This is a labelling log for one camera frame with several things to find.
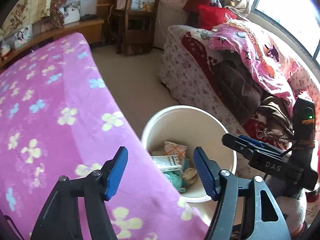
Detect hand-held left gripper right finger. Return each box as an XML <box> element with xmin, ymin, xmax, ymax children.
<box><xmin>193</xmin><ymin>146</ymin><xmax>292</xmax><ymax>240</ymax></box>

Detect printed picture box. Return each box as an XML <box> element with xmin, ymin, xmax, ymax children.
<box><xmin>12</xmin><ymin>26</ymin><xmax>33</xmax><ymax>48</ymax></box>

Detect red patterned blanket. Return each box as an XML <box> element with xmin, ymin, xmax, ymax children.
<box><xmin>181</xmin><ymin>34</ymin><xmax>227</xmax><ymax>98</ymax></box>

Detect floral covered sofa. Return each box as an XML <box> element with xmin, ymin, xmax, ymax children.
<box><xmin>157</xmin><ymin>25</ymin><xmax>320</xmax><ymax>178</ymax></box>

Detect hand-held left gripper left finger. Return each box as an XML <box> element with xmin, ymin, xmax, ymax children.
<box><xmin>30</xmin><ymin>146</ymin><xmax>129</xmax><ymax>240</ymax></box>

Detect red plastic bag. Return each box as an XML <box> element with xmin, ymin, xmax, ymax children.
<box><xmin>197</xmin><ymin>4</ymin><xmax>237</xmax><ymax>30</ymax></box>

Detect pink cartoon blanket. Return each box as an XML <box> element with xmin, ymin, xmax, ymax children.
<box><xmin>209</xmin><ymin>20</ymin><xmax>297</xmax><ymax>115</ymax></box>

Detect yellow floral quilt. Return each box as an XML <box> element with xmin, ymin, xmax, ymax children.
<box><xmin>0</xmin><ymin>0</ymin><xmax>69</xmax><ymax>40</ymax></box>

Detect crumpled beige paper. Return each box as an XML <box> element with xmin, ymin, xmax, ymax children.
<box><xmin>182</xmin><ymin>167</ymin><xmax>199</xmax><ymax>186</ymax></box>

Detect wooden headboard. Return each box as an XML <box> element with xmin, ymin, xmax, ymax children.
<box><xmin>0</xmin><ymin>17</ymin><xmax>105</xmax><ymax>68</ymax></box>

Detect white patterned bag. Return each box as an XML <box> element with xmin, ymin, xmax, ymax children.
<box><xmin>59</xmin><ymin>0</ymin><xmax>81</xmax><ymax>25</ymax></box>

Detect window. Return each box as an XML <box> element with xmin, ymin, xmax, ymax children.
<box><xmin>252</xmin><ymin>0</ymin><xmax>320</xmax><ymax>63</ymax></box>

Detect pink flowered blanket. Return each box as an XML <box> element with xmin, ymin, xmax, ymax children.
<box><xmin>0</xmin><ymin>32</ymin><xmax>209</xmax><ymax>240</ymax></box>

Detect white plastic bucket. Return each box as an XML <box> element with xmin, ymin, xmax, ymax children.
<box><xmin>141</xmin><ymin>105</ymin><xmax>237</xmax><ymax>203</ymax></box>

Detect person's right hand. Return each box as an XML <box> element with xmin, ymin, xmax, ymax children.
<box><xmin>274</xmin><ymin>190</ymin><xmax>308</xmax><ymax>239</ymax></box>

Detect orange patterned packet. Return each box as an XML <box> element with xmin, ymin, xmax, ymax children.
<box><xmin>164</xmin><ymin>141</ymin><xmax>187</xmax><ymax>158</ymax></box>

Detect tall white printed carton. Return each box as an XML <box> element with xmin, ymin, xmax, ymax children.
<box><xmin>152</xmin><ymin>155</ymin><xmax>184</xmax><ymax>172</ymax></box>

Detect dark wooden chair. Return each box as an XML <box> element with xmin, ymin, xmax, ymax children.
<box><xmin>110</xmin><ymin>0</ymin><xmax>163</xmax><ymax>54</ymax></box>

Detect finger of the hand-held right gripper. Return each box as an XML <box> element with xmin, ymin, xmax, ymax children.
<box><xmin>222</xmin><ymin>133</ymin><xmax>254</xmax><ymax>162</ymax></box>
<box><xmin>237</xmin><ymin>135</ymin><xmax>284</xmax><ymax>157</ymax></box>

